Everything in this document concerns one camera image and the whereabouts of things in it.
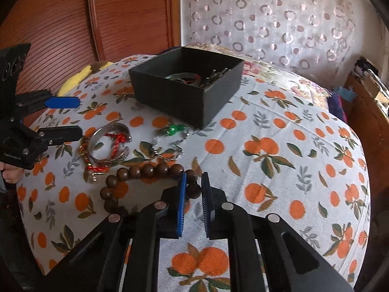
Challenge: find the brown wooden bead bracelet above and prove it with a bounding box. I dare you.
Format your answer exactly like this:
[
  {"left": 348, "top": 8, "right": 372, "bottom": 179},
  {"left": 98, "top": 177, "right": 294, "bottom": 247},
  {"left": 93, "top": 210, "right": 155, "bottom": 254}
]
[{"left": 99, "top": 162, "right": 203, "bottom": 215}]

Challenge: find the black jewelry box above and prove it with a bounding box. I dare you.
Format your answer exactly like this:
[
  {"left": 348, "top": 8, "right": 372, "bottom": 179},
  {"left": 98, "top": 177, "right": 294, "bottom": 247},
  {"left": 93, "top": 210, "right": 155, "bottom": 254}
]
[{"left": 129, "top": 47, "right": 244, "bottom": 128}]

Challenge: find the pale green jade bangle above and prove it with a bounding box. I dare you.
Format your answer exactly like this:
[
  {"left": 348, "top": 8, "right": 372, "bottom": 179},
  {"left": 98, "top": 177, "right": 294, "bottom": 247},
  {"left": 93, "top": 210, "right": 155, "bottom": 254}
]
[{"left": 166, "top": 73, "right": 201, "bottom": 86}]

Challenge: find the person's left hand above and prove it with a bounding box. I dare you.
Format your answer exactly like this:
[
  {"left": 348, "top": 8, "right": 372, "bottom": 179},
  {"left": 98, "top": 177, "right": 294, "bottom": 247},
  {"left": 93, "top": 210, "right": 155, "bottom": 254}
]
[{"left": 0, "top": 162, "right": 23, "bottom": 193}]

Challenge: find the yellow plush toy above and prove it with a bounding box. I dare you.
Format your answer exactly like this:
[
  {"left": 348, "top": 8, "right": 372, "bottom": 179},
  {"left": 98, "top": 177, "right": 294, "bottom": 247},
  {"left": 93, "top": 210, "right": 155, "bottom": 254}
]
[{"left": 57, "top": 61, "right": 113, "bottom": 97}]

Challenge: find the silver metal bangle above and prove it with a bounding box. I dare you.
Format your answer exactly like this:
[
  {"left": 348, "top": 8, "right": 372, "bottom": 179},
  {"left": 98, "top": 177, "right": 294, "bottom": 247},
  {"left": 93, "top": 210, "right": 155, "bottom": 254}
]
[{"left": 86, "top": 123, "right": 132, "bottom": 167}]

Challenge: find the red-brown wooden wardrobe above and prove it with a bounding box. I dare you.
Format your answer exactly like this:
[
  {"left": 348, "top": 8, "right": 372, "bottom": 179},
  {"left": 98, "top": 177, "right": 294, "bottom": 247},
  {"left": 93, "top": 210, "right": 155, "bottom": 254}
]
[{"left": 0, "top": 0, "right": 183, "bottom": 129}]

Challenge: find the orange print white bedsheet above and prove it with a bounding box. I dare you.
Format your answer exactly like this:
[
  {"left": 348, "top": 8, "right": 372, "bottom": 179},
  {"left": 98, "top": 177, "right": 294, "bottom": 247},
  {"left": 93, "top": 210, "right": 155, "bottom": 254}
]
[{"left": 17, "top": 55, "right": 370, "bottom": 285}]

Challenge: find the purple blanket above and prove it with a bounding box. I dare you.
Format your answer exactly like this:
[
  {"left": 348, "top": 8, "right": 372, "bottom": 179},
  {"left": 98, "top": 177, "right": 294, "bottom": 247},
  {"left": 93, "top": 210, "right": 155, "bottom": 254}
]
[{"left": 327, "top": 92, "right": 347, "bottom": 123}]

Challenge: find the blue cloth piece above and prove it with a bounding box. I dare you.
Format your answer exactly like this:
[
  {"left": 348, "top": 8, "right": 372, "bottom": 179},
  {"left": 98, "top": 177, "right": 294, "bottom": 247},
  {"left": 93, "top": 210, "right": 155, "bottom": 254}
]
[{"left": 334, "top": 86, "right": 357, "bottom": 102}]

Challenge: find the wooden bedside furniture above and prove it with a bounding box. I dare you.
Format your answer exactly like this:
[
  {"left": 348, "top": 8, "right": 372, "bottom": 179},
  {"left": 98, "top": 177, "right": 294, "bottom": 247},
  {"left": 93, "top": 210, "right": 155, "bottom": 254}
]
[{"left": 344, "top": 73, "right": 388, "bottom": 216}]

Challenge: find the clutter pile on furniture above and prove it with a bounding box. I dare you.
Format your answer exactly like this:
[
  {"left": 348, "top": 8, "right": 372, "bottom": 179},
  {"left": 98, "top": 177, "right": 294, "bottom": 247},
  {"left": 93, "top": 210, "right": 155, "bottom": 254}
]
[{"left": 352, "top": 56, "right": 388, "bottom": 107}]

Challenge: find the sheer circle pattern curtain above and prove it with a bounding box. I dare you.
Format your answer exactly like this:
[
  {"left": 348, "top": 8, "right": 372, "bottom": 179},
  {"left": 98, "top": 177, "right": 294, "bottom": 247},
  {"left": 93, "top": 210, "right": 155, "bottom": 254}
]
[{"left": 182, "top": 0, "right": 356, "bottom": 87}]

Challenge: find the red orange cord bracelet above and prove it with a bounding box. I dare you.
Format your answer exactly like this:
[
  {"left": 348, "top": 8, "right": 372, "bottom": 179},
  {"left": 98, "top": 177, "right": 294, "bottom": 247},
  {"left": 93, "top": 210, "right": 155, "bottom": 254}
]
[{"left": 78, "top": 132, "right": 129, "bottom": 184}]

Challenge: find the green charm chain bracelet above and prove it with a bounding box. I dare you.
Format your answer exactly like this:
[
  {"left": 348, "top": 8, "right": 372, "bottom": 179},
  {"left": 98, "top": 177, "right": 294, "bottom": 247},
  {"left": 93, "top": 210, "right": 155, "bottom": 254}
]
[{"left": 150, "top": 123, "right": 190, "bottom": 162}]

